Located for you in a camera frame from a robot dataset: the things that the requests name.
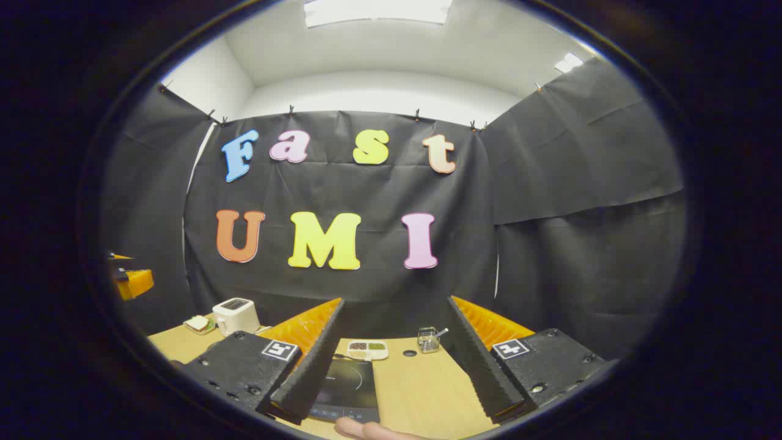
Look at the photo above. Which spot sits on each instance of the sandwich with lettuce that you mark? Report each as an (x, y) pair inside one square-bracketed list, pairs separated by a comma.
[(198, 322)]

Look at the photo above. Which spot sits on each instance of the white toaster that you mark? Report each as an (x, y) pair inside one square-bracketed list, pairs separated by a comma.
[(235, 316)]

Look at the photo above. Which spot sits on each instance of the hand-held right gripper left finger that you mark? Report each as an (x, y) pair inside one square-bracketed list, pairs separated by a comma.
[(305, 373)]

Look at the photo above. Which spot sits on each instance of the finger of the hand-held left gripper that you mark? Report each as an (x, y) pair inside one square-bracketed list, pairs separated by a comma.
[(120, 256), (137, 284)]

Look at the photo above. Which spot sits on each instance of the small metal spoon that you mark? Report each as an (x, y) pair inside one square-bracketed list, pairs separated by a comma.
[(441, 333)]

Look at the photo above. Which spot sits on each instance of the small ceiling light panel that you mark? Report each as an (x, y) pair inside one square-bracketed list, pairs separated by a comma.
[(569, 62)]

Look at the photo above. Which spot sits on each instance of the white divided bean dish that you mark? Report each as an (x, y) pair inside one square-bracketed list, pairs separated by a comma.
[(368, 349)]

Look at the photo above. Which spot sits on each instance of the small white sandwich tray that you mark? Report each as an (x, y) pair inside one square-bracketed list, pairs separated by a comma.
[(211, 330)]

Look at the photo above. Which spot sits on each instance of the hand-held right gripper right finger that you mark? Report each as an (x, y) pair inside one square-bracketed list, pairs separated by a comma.
[(479, 373)]

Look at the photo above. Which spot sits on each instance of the large ceiling light panel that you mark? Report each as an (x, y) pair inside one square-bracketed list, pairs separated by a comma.
[(376, 11)]

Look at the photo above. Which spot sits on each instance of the black induction cooktop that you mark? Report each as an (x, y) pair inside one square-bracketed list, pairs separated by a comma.
[(351, 385)]

